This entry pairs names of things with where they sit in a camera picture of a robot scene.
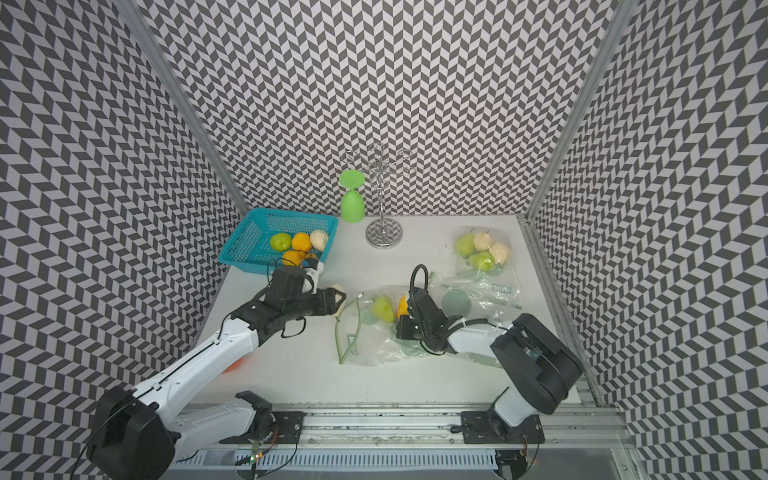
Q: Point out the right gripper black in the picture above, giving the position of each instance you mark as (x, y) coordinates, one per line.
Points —
(402, 328)

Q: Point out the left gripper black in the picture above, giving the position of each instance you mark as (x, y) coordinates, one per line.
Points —
(327, 302)

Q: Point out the cream pear bag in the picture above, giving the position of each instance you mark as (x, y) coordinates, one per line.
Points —
(319, 240)
(339, 289)
(482, 241)
(500, 252)

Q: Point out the green pear bag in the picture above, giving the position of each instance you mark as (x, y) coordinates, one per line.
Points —
(281, 242)
(464, 245)
(382, 309)
(482, 261)

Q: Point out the zip-top bag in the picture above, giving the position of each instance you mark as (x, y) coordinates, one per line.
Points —
(461, 290)
(483, 355)
(365, 341)

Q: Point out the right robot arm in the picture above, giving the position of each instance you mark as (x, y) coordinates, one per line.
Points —
(542, 369)

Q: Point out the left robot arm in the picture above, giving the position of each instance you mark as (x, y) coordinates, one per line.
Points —
(138, 433)

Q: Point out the teal plastic basket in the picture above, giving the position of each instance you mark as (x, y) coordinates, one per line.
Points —
(249, 249)

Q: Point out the green plastic wine glass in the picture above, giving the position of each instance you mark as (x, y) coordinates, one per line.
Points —
(352, 207)

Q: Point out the orange bowl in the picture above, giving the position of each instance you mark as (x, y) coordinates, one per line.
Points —
(234, 366)

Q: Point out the chrome glass holder stand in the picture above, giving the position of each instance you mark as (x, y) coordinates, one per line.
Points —
(379, 165)

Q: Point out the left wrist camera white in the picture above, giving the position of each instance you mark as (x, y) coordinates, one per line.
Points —
(312, 271)

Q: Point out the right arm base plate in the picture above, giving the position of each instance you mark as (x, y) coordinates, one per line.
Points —
(487, 427)

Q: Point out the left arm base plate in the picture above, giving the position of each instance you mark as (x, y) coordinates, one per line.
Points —
(279, 427)

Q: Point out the aluminium front rail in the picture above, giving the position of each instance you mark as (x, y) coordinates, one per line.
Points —
(439, 427)

